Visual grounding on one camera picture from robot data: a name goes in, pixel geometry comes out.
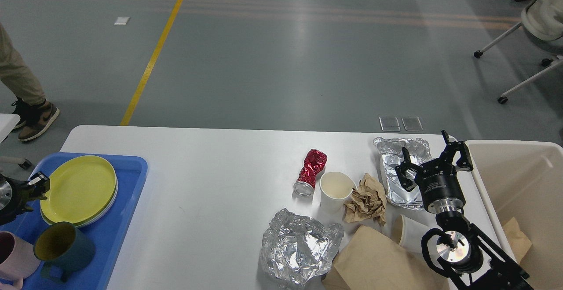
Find floor socket plate left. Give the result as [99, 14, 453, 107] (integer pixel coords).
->
[379, 116, 402, 132]

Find tipped white paper cup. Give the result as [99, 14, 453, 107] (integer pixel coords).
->
[390, 214, 433, 257]

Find crumpled aluminium foil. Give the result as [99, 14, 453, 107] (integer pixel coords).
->
[259, 208, 345, 290]

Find person in khaki trousers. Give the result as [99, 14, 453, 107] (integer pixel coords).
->
[0, 26, 60, 143]

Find white side table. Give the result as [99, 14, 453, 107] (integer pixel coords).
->
[0, 113, 32, 170]

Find floor socket plate right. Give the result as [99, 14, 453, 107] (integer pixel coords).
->
[401, 116, 424, 132]

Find dark teal mug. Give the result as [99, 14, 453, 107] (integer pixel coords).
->
[33, 222, 96, 283]

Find aluminium foil tray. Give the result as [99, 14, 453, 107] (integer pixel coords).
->
[373, 137, 432, 211]

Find crushed red can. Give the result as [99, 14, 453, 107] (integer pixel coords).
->
[293, 148, 328, 197]

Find crumpled brown paper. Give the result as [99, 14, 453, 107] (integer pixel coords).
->
[344, 173, 388, 227]

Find floor socket plate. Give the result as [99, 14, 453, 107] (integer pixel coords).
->
[401, 116, 424, 132]
[379, 116, 402, 132]

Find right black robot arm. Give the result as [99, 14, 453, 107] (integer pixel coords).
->
[394, 130, 532, 290]

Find brown paper in bin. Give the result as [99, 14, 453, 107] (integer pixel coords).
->
[502, 217, 532, 264]

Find yellow plate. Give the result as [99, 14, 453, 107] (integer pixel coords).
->
[40, 155, 119, 228]

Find brown paper bag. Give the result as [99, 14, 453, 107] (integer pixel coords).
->
[322, 225, 449, 290]

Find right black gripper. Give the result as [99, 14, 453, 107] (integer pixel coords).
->
[395, 130, 473, 214]

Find pink mug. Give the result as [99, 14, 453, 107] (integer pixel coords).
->
[0, 231, 40, 290]

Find white office chair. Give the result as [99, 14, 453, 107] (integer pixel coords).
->
[473, 0, 563, 105]

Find pale green plate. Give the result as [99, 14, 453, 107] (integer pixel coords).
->
[40, 184, 118, 229]

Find white floor marker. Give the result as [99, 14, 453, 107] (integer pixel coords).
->
[113, 16, 131, 26]

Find beige plastic bin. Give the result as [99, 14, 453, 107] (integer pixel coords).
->
[467, 140, 563, 290]

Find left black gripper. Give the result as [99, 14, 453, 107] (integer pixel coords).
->
[0, 171, 51, 225]

